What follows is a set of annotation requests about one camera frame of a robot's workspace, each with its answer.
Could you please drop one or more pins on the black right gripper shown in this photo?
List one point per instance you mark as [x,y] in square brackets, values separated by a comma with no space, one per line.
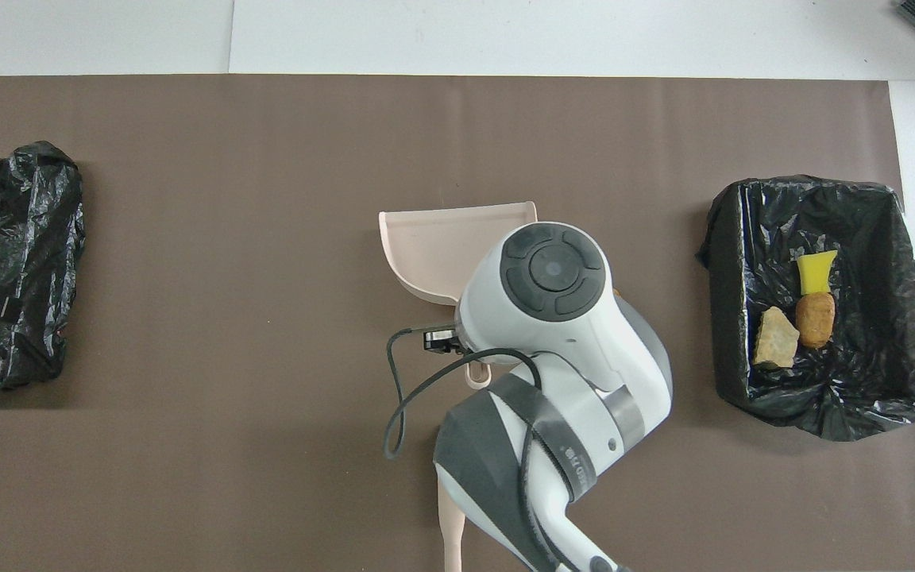
[440,339]

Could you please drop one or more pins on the beige plastic dustpan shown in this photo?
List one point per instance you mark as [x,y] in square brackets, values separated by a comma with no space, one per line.
[434,246]

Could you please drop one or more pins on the beige hand brush black bristles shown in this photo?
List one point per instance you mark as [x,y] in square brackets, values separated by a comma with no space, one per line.
[451,540]

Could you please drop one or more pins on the striped toy bread piece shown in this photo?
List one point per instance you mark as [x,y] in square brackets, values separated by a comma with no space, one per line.
[777,340]

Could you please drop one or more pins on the brown toy bread roll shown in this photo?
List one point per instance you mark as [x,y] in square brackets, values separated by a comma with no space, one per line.
[815,320]

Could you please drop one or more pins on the yellow sponge piece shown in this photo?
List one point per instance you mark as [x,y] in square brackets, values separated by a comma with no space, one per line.
[815,272]

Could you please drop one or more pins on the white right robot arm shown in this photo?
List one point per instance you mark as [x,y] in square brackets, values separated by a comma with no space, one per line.
[553,349]

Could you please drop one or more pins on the black bag lined bin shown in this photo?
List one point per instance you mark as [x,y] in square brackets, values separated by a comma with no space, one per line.
[862,357]
[21,206]

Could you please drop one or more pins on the brown paper table mat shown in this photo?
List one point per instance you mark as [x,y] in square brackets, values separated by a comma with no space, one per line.
[267,159]

